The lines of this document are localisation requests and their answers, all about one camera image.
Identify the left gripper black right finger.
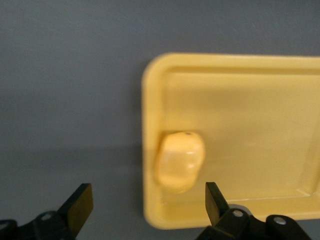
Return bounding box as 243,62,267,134
193,181,312,240

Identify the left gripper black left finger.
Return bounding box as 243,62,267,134
0,183,95,240

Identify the yellow potato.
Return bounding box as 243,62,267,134
152,129,206,195

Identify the dark grey table mat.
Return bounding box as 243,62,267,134
0,0,320,240

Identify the yellow plastic tray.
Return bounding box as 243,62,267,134
141,51,320,230

